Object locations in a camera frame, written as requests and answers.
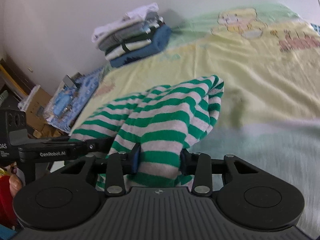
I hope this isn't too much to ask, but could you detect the blue patterned storage bag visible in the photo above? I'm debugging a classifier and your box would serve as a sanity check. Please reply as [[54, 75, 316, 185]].
[[43, 66, 107, 133]]

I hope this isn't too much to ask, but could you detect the blue folded garment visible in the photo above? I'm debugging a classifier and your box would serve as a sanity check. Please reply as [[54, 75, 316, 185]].
[[108, 24, 172, 68]]

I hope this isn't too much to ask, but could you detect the teddy bear bed sheet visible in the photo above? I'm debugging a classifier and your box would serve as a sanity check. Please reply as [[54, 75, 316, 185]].
[[71, 4, 319, 237]]

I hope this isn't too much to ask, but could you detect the person's left hand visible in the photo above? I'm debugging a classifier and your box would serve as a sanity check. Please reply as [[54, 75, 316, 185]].
[[9, 174, 23, 198]]

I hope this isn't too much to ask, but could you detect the dark green white folded garment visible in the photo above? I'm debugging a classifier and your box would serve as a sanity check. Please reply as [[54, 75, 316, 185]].
[[103, 24, 164, 61]]

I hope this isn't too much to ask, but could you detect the brown cardboard box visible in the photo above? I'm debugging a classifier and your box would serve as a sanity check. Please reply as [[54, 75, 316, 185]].
[[0, 58, 62, 139]]

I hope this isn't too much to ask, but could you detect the green white striped garment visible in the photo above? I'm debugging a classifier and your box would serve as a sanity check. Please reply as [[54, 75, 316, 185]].
[[71, 75, 224, 189]]

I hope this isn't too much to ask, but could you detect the grey folded garment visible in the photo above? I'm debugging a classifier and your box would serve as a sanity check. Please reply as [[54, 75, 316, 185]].
[[95, 13, 164, 51]]

